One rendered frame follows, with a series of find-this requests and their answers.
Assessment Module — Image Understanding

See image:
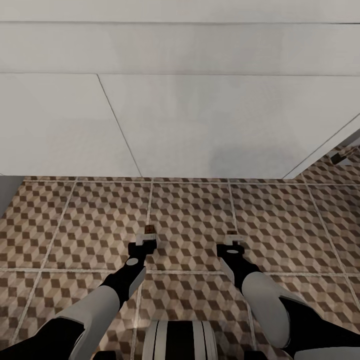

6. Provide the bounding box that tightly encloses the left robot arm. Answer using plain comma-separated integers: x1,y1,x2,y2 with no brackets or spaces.
0,233,158,360

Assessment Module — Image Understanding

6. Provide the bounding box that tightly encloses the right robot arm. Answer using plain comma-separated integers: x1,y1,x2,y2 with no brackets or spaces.
216,234,360,360

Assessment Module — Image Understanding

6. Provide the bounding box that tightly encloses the mousetrap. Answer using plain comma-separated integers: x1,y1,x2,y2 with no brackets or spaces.
227,230,238,245
144,225,155,234

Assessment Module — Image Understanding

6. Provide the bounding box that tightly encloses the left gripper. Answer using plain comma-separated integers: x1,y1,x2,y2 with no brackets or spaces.
128,239,157,257

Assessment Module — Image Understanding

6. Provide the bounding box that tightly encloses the robot trunk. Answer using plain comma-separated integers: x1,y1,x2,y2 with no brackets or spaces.
142,321,218,360

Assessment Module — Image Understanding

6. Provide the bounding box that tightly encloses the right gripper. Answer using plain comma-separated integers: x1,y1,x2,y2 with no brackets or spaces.
216,244,245,257

